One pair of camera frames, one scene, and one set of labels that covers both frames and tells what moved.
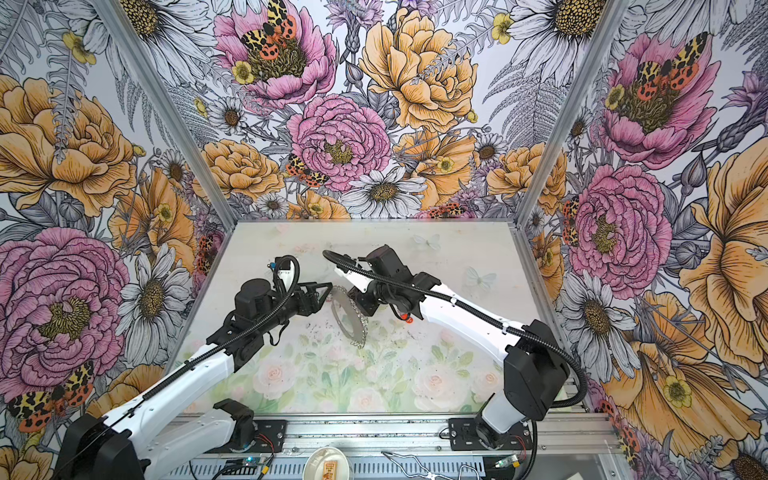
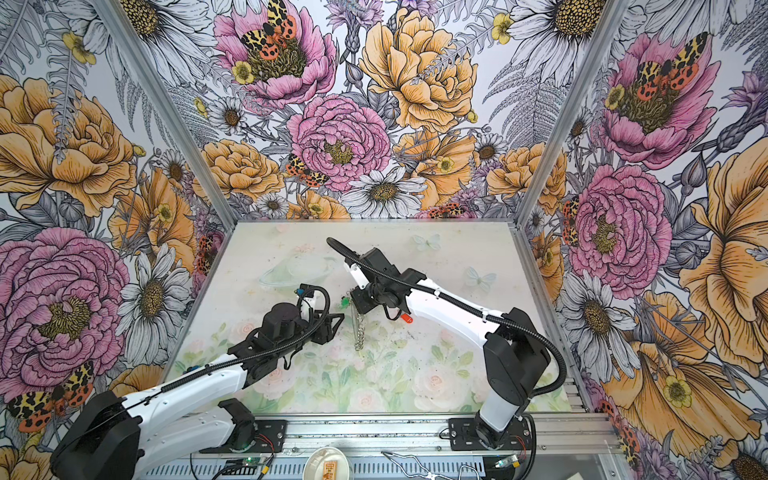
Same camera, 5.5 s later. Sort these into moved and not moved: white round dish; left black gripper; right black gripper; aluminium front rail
Moved: left black gripper
Not moved: right black gripper; white round dish; aluminium front rail
